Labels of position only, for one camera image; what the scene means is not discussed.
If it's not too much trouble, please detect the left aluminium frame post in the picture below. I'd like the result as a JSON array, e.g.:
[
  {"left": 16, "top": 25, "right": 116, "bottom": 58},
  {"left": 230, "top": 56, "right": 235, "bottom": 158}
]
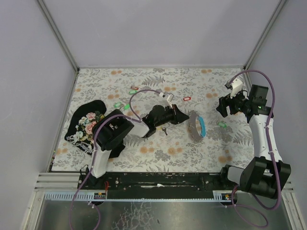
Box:
[{"left": 36, "top": 0, "right": 80, "bottom": 72}]

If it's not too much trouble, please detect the left white cable duct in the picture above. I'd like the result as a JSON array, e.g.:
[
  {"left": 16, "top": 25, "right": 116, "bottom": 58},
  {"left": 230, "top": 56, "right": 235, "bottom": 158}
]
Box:
[{"left": 45, "top": 191, "right": 106, "bottom": 202}]

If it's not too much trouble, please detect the right white cable duct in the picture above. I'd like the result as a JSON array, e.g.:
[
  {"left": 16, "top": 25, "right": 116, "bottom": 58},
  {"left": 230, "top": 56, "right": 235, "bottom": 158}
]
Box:
[{"left": 213, "top": 190, "right": 232, "bottom": 203}]

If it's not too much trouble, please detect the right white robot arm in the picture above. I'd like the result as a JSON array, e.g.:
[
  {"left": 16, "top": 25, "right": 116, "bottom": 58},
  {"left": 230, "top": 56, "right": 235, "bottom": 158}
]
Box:
[{"left": 216, "top": 83, "right": 291, "bottom": 199}]

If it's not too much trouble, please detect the right aluminium frame post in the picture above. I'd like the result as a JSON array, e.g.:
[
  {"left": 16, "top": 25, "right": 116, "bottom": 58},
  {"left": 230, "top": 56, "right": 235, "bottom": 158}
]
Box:
[{"left": 243, "top": 0, "right": 288, "bottom": 69}]

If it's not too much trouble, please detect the white cable duct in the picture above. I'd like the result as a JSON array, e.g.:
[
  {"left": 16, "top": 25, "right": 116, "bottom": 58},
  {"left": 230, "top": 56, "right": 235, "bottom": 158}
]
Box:
[
  {"left": 213, "top": 190, "right": 232, "bottom": 203},
  {"left": 45, "top": 191, "right": 106, "bottom": 202}
]

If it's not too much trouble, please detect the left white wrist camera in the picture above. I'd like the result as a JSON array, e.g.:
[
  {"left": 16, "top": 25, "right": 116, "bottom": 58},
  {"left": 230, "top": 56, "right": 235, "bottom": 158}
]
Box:
[{"left": 165, "top": 93, "right": 174, "bottom": 108}]

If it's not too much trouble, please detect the black floral cloth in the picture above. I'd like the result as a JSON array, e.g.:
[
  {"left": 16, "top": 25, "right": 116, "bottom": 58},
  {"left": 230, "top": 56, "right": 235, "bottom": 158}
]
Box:
[{"left": 64, "top": 100, "right": 125, "bottom": 159}]

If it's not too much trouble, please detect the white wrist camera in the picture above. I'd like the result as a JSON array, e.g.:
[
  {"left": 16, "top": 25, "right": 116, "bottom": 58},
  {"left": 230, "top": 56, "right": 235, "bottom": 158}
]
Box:
[
  {"left": 165, "top": 93, "right": 174, "bottom": 108},
  {"left": 225, "top": 79, "right": 243, "bottom": 99}
]

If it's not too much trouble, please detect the floral table mat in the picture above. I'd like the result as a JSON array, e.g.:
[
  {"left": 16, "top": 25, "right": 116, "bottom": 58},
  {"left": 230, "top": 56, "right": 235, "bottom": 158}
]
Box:
[{"left": 62, "top": 68, "right": 254, "bottom": 172}]

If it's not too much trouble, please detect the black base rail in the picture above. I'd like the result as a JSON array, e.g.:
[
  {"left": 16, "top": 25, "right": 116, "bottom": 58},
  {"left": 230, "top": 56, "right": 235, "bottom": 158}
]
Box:
[{"left": 78, "top": 172, "right": 235, "bottom": 200}]

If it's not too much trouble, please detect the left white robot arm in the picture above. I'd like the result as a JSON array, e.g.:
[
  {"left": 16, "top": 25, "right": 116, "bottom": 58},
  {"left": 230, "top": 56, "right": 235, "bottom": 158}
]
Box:
[{"left": 89, "top": 104, "right": 189, "bottom": 178}]

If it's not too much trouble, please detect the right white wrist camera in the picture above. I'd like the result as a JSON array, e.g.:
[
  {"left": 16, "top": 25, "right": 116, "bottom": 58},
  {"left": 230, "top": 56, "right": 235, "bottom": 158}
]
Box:
[{"left": 225, "top": 79, "right": 243, "bottom": 99}]

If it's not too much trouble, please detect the aluminium frame post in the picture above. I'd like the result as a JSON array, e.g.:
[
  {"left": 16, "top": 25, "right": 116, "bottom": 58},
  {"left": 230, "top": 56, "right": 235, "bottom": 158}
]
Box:
[
  {"left": 36, "top": 0, "right": 80, "bottom": 72},
  {"left": 243, "top": 0, "right": 288, "bottom": 69}
]

